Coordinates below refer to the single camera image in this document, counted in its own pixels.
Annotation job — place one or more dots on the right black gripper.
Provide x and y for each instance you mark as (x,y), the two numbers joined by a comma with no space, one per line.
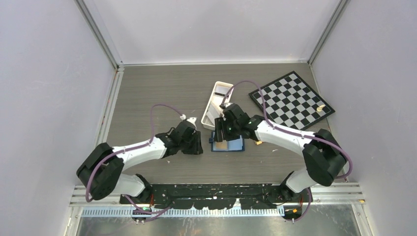
(221,123)

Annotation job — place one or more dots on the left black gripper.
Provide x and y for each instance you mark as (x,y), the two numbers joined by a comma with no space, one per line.
(196,148)

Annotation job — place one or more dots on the white plastic tray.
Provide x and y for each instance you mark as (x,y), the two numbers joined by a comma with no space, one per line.
(218,100)

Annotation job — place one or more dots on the blue card holder wallet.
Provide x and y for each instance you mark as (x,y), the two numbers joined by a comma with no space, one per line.
(233,146)

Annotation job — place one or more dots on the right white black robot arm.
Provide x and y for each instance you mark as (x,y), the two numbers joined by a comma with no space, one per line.
(322,155)

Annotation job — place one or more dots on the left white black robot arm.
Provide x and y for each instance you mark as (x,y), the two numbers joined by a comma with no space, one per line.
(102,171)

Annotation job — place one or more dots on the grey cards in tray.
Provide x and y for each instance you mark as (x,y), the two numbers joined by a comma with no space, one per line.
(213,111)

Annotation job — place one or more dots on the silver card at tray end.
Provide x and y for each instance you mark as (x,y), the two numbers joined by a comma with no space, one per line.
(221,90)

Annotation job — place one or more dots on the black white chessboard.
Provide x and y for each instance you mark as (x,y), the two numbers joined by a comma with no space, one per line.
(290,101)

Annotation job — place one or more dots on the beige chess piece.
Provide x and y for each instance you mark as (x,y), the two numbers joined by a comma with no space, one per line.
(320,108)

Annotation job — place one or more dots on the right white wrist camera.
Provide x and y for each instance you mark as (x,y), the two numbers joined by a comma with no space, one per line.
(224,106)

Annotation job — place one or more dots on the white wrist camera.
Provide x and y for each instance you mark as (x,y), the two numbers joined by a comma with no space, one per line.
(224,106)
(190,120)

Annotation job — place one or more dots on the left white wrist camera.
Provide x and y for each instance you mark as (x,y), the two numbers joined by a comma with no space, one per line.
(190,120)

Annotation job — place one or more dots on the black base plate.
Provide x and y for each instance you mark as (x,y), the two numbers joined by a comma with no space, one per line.
(216,196)

